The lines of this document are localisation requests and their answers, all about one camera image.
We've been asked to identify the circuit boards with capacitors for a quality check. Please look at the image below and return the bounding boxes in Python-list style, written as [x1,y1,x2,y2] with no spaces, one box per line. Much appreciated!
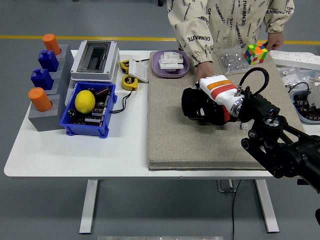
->
[293,93,320,121]

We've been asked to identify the black looped cable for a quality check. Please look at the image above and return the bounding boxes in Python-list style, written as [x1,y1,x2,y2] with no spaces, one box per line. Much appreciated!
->
[287,81,312,95]

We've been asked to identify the white switch parts stack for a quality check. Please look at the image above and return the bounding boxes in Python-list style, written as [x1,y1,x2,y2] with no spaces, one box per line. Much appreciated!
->
[158,50,185,73]

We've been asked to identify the white switch plate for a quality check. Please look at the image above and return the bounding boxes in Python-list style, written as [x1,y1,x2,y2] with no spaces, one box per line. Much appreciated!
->
[127,59,150,83]

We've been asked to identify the clear bag metal nuts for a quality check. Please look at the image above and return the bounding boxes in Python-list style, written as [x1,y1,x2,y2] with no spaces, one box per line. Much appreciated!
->
[215,48,254,77]

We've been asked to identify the metal floor bracket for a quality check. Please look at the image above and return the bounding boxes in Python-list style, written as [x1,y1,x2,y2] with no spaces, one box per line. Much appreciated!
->
[216,179,238,193]

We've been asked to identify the beige mat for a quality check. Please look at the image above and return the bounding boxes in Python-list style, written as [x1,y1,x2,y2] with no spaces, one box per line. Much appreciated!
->
[146,51,306,172]

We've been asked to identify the clear bags of washers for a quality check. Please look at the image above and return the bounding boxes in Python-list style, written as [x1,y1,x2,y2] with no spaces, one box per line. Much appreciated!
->
[276,64,320,87]

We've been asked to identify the brown cylinder capacitor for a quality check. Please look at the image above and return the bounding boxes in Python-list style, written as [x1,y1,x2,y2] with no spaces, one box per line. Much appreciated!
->
[95,86,111,97]

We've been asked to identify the grey white enclosure box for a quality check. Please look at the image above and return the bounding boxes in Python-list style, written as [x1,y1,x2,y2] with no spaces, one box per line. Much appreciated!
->
[70,40,120,84]

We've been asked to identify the person's left hand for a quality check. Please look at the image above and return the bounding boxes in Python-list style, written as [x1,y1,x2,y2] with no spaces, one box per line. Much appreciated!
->
[262,31,285,52]

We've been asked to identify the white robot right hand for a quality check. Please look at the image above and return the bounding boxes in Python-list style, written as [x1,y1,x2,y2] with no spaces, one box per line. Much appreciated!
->
[193,74,240,116]

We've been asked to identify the yellow tape measure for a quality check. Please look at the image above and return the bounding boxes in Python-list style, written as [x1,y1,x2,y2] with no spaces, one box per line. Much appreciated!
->
[119,59,131,74]
[121,74,139,91]

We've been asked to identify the light blue tray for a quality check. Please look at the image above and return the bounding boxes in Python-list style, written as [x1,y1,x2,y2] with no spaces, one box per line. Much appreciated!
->
[289,90,320,125]

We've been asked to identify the white power strip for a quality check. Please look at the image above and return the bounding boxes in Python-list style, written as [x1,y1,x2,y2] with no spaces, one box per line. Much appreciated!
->
[269,49,320,71]

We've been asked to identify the black floor cable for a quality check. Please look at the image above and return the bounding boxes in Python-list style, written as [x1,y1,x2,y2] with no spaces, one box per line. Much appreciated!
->
[231,179,242,240]

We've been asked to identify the dark circuit board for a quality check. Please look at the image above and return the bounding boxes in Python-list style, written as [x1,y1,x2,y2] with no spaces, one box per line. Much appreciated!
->
[73,94,112,126]

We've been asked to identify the grey stepped holder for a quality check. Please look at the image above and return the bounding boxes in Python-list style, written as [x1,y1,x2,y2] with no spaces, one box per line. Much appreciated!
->
[27,44,75,132]

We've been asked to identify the colourful puzzle cube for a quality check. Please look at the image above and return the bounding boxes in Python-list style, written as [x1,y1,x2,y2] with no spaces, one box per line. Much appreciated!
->
[243,42,269,66]

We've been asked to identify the black wire pair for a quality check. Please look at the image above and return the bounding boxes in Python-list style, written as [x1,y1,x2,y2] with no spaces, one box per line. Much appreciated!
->
[109,89,133,114]

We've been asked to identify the orange cylinder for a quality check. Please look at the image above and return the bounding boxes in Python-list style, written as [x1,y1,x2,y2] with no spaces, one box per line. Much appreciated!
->
[42,33,62,56]
[27,87,53,113]

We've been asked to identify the blue block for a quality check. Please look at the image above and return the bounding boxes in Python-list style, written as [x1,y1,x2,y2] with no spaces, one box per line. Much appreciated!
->
[30,68,54,91]
[37,49,60,73]

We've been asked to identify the purple tray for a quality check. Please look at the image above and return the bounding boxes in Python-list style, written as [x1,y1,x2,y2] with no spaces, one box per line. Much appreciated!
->
[151,49,190,79]

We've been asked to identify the person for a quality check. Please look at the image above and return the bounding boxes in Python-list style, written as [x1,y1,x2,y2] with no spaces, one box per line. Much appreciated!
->
[166,0,296,68]

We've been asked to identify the black rag red tag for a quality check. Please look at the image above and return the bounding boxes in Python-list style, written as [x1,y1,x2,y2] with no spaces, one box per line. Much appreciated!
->
[181,87,237,126]

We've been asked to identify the yellow lemon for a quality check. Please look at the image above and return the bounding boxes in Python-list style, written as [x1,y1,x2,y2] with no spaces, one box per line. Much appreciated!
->
[74,90,96,115]

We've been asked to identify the white table leg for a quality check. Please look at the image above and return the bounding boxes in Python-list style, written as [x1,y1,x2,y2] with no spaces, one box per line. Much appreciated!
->
[254,179,280,234]
[79,179,100,235]

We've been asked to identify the grey circuit breaker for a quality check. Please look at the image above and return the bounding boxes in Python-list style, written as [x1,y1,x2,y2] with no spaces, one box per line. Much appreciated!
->
[308,82,320,110]

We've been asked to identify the blue plastic bin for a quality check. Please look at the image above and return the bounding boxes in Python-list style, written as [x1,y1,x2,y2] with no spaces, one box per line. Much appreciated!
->
[59,81,118,139]

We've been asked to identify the person's right hand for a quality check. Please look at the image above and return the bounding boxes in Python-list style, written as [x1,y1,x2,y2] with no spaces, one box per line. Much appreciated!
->
[194,61,216,84]

